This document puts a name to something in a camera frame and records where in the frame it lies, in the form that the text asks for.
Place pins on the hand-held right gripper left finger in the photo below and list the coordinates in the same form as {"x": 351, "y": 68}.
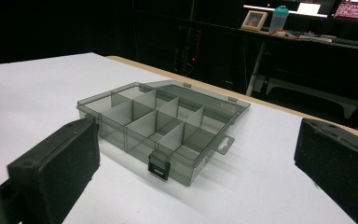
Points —
{"x": 59, "y": 161}

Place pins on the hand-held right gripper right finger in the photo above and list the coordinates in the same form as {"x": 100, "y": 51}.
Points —
{"x": 338, "y": 161}

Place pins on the grey transparent compartment box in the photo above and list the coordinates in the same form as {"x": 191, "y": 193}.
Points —
{"x": 155, "y": 124}

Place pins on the black desk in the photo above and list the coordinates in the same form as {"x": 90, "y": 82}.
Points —
{"x": 323, "y": 56}

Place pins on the white metal desk leg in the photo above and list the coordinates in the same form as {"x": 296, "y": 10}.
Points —
{"x": 256, "y": 68}

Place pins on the keyboard on desk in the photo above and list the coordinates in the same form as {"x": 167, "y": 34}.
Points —
{"x": 315, "y": 36}

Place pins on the computer monitor with pink screen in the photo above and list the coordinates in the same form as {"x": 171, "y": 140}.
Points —
{"x": 354, "y": 9}

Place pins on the clear bottle with teal lid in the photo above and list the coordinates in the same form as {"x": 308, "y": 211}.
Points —
{"x": 278, "y": 20}

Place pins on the computer monitor with white bar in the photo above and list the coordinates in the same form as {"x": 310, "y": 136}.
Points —
{"x": 292, "y": 7}

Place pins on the wooden picture frame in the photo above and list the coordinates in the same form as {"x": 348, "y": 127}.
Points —
{"x": 254, "y": 20}

